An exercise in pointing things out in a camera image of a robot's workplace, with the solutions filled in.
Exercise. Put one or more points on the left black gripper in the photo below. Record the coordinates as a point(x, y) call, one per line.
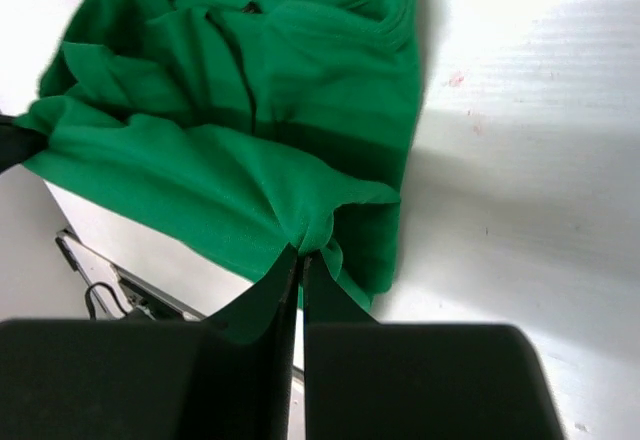
point(18, 144)

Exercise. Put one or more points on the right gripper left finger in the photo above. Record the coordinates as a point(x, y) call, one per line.
point(224, 377)

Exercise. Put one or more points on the green t shirt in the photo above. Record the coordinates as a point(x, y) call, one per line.
point(240, 128)

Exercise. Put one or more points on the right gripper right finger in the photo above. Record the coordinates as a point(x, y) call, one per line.
point(370, 380)

